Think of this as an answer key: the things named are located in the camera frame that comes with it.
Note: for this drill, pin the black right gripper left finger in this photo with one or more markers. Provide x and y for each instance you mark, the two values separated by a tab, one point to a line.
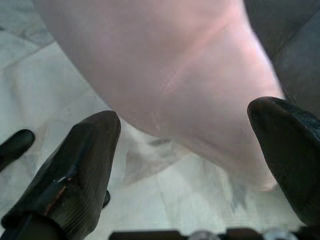
75	175

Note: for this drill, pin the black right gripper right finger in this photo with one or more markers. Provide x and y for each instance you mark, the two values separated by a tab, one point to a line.
292	162

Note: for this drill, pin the pink plush pillow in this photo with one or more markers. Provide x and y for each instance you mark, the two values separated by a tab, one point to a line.
162	75

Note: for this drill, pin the dark grey fabric sofa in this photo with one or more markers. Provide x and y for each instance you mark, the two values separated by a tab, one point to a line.
287	37

